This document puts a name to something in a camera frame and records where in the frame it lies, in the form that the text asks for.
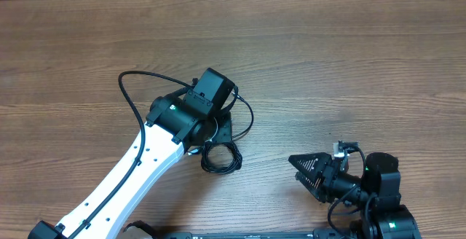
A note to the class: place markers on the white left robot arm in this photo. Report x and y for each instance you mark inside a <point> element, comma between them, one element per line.
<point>175,122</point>

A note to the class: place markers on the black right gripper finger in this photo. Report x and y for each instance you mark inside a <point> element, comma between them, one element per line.
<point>310,163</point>
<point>314,187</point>

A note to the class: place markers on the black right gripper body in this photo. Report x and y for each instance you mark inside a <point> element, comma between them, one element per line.
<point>339,182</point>

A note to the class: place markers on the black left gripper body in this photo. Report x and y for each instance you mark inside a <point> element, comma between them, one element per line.
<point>224,132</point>

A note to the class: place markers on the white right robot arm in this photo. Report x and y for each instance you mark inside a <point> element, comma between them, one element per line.
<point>376,195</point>

